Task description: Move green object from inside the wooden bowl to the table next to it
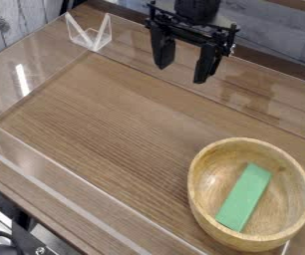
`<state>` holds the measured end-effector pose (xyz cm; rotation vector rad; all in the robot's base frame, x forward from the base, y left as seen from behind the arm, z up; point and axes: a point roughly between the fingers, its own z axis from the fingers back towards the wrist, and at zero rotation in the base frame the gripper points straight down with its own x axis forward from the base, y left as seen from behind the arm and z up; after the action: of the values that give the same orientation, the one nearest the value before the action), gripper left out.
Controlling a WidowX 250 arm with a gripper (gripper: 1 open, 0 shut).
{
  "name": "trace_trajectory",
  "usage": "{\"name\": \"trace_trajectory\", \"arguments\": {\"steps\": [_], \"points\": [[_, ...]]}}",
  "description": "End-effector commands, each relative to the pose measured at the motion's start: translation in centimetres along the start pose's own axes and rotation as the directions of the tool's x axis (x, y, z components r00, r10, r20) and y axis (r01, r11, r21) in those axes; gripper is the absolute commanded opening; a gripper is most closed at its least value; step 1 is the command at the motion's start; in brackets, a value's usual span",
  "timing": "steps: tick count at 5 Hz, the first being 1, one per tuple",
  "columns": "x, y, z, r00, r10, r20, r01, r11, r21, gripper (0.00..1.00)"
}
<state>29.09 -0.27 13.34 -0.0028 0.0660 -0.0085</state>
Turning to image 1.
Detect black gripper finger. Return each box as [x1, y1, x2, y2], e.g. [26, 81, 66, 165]
[150, 27, 174, 70]
[193, 44, 221, 84]

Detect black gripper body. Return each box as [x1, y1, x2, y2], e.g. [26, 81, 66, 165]
[146, 0, 240, 54]

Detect wooden bowl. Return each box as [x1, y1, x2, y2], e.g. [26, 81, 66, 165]
[186, 137, 305, 252]

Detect green rectangular block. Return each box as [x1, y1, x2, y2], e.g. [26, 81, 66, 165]
[214, 163, 271, 232]

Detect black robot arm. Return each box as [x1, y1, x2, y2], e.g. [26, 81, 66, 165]
[145, 0, 240, 84]

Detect clear acrylic corner bracket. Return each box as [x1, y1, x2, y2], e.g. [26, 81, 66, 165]
[65, 13, 111, 52]

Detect clear acrylic wall panels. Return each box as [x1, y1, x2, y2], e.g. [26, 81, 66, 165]
[0, 15, 305, 255]

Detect black table leg bracket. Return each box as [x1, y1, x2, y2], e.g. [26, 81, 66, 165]
[0, 211, 58, 255]

